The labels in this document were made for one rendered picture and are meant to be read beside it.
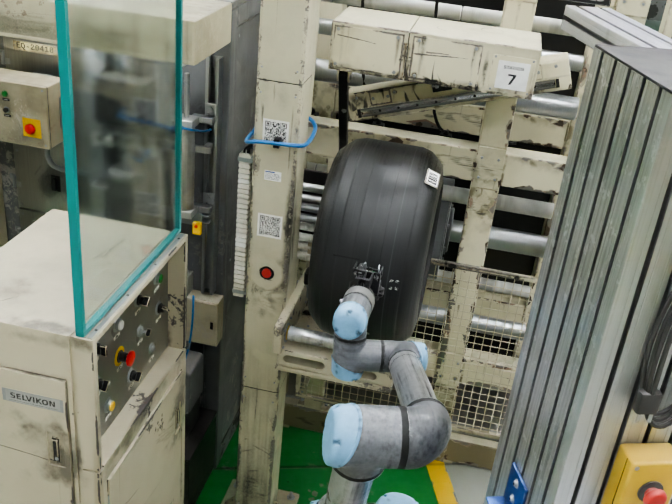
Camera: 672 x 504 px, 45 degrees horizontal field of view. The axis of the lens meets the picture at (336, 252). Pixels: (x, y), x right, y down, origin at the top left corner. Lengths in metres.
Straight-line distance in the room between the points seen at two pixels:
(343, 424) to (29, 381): 0.77
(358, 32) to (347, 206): 0.55
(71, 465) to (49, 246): 0.55
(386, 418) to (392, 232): 0.75
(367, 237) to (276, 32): 0.59
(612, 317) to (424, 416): 0.46
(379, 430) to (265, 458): 1.43
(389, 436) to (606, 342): 0.46
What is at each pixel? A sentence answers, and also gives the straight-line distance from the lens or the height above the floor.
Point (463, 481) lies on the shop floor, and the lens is 3.45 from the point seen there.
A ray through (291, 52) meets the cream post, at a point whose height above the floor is 1.74.
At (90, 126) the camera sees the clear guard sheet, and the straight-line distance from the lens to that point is 1.69.
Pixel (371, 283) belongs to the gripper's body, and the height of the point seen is 1.30.
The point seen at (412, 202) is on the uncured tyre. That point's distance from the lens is 2.18.
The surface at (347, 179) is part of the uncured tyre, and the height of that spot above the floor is 1.44.
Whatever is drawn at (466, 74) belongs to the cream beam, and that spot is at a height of 1.68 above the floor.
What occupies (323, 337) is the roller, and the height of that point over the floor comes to 0.92.
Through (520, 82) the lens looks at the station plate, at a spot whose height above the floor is 1.69.
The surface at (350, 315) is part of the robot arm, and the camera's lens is 1.82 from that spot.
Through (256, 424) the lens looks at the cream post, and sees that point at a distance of 2.83.
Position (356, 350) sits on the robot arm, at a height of 1.23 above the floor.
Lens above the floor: 2.28
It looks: 27 degrees down
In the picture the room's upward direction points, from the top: 6 degrees clockwise
